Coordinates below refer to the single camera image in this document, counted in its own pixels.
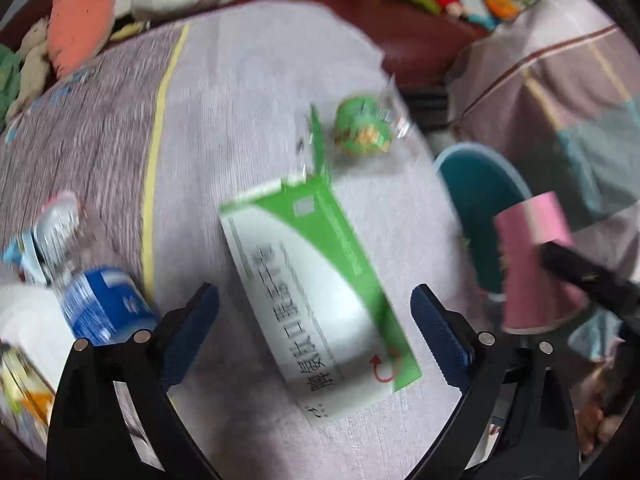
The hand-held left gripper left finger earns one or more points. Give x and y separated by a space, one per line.
192 335

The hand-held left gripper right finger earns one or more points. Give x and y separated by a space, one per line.
440 340

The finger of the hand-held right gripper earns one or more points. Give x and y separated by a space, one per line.
590 275

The pink paper cup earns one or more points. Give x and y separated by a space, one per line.
525 270

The green and white carton box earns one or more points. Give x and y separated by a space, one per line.
310 300

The teal plastic bin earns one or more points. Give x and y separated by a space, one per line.
475 200

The blue label water bottle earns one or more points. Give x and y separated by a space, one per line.
100 300

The white tissue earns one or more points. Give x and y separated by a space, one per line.
30 320

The yellow printed packet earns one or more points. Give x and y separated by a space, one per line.
20 390

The blue and white wrapper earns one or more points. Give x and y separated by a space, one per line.
20 255

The striped pastel quilt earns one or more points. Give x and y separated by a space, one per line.
550 85

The green snack in clear wrapper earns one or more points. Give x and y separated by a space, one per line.
360 130

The dark red leather sofa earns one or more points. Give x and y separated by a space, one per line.
425 50

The colourful toy book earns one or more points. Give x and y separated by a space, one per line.
505 5

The beige plush doll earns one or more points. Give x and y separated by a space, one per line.
32 65

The pink carrot plush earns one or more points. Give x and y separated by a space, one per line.
80 15

